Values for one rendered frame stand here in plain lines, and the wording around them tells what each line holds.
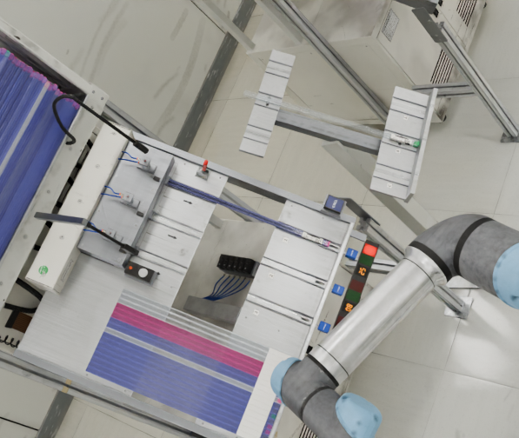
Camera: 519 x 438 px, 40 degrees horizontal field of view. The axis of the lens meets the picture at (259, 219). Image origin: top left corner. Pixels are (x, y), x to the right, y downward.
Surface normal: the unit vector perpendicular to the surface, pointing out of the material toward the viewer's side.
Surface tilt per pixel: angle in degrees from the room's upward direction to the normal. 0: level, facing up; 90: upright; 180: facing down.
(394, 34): 90
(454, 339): 0
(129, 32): 90
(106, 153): 43
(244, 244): 0
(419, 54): 90
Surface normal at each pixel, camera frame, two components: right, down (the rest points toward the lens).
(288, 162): -0.62, -0.46
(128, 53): 0.69, 0.07
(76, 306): 0.03, -0.29
